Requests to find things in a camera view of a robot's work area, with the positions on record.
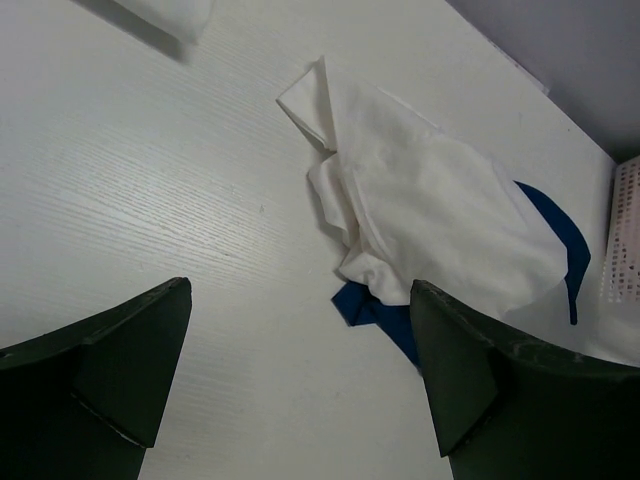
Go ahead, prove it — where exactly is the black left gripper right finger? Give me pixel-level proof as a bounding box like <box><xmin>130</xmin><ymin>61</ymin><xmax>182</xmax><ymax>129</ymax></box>
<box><xmin>410</xmin><ymin>280</ymin><xmax>639</xmax><ymax>479</ymax></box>

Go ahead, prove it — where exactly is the white t shirt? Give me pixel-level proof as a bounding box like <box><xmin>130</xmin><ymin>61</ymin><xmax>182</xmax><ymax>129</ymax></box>
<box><xmin>74</xmin><ymin>0</ymin><xmax>216</xmax><ymax>59</ymax></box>
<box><xmin>278</xmin><ymin>58</ymin><xmax>568</xmax><ymax>319</ymax></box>

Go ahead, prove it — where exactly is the white folded t shirt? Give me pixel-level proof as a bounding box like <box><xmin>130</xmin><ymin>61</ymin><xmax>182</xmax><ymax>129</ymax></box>
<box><xmin>74</xmin><ymin>0</ymin><xmax>216</xmax><ymax>59</ymax></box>

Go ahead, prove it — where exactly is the white perforated basket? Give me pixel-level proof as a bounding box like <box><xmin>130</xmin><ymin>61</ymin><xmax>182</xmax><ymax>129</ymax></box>
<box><xmin>601</xmin><ymin>157</ymin><xmax>640</xmax><ymax>305</ymax></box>

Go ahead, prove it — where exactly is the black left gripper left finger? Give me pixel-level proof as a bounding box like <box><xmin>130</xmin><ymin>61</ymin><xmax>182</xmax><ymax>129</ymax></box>
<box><xmin>1</xmin><ymin>277</ymin><xmax>192</xmax><ymax>479</ymax></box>

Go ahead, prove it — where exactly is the blue t shirt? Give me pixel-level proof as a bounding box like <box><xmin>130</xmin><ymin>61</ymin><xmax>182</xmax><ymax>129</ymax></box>
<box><xmin>332</xmin><ymin>183</ymin><xmax>591</xmax><ymax>369</ymax></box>

